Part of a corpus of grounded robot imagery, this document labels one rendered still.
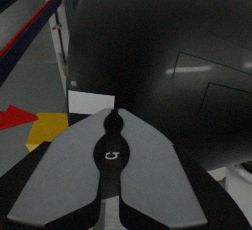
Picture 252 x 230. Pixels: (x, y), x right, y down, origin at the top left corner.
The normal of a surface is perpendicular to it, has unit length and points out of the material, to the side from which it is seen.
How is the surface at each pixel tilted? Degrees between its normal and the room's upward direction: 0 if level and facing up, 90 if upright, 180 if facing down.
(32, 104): 90
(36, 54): 0
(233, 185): 50
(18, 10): 0
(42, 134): 90
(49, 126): 90
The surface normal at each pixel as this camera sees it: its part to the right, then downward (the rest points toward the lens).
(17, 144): 0.06, -0.70
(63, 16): 0.02, 0.71
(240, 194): 0.05, -0.07
